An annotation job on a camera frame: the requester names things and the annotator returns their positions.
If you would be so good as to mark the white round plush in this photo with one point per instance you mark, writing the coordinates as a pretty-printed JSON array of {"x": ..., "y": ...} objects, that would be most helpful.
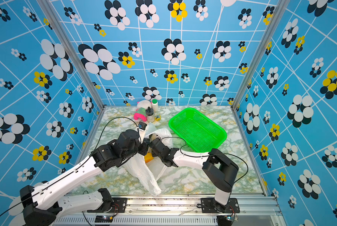
[{"x": 144, "y": 104}]

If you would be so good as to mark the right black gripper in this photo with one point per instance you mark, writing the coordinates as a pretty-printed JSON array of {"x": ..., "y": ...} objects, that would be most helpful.
[{"x": 153, "y": 153}]

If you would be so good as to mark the yellow banana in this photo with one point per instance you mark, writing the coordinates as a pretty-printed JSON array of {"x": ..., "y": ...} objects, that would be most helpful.
[{"x": 148, "y": 157}]

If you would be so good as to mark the pink green plush toy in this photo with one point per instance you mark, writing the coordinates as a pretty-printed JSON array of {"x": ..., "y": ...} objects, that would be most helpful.
[{"x": 140, "y": 114}]

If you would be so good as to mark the aluminium corner post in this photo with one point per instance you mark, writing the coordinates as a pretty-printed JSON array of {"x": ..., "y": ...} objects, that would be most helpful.
[
  {"x": 271, "y": 28},
  {"x": 65, "y": 41}
]

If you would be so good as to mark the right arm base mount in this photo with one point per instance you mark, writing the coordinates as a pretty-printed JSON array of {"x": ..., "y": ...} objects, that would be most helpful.
[{"x": 210, "y": 205}]

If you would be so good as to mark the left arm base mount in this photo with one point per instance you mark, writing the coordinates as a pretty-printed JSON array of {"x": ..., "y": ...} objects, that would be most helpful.
[{"x": 115, "y": 205}]

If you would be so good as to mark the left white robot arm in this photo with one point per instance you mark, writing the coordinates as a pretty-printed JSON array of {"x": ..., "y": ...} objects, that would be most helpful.
[{"x": 43, "y": 204}]

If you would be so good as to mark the clear jar black lid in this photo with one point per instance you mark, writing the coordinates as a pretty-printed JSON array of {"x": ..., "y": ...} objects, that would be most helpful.
[{"x": 150, "y": 115}]

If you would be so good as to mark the green plastic basket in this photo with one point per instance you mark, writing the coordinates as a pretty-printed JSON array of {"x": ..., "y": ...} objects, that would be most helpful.
[{"x": 200, "y": 133}]

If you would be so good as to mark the white bottle green cap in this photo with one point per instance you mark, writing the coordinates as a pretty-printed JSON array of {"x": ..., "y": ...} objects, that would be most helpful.
[{"x": 155, "y": 105}]

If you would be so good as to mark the right aluminium corner post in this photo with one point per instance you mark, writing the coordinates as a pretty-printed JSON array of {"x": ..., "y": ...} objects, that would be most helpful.
[{"x": 271, "y": 28}]

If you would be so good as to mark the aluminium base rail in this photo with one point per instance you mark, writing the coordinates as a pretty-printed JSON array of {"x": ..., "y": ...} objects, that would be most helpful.
[{"x": 184, "y": 210}]

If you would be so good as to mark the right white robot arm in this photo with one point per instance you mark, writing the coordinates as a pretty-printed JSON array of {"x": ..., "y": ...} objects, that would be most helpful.
[{"x": 219, "y": 168}]

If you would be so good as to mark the left aluminium corner post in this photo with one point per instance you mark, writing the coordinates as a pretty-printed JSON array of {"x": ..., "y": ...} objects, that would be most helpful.
[{"x": 65, "y": 41}]

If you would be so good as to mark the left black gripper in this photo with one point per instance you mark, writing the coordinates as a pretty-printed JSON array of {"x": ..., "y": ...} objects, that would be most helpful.
[{"x": 146, "y": 144}]

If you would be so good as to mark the white translucent plastic bag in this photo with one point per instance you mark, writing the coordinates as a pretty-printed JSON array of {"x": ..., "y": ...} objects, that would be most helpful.
[{"x": 149, "y": 173}]

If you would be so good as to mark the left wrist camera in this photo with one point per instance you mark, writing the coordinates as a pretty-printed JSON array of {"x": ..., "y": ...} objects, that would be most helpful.
[{"x": 142, "y": 126}]

